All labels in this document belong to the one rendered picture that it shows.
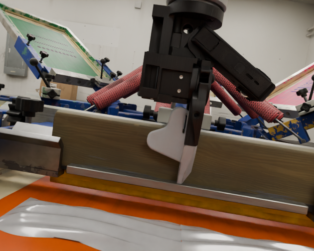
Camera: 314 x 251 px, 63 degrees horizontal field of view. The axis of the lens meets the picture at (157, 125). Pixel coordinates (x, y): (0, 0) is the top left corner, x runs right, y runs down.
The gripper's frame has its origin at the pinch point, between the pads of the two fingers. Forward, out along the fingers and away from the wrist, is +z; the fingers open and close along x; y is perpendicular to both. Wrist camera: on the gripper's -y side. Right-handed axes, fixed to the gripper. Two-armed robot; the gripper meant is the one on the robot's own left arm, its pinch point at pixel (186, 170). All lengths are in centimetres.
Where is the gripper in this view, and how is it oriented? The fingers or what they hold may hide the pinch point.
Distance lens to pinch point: 34.2
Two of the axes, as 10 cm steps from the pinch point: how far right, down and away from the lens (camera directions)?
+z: -1.5, 9.8, 1.0
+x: -0.7, 0.9, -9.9
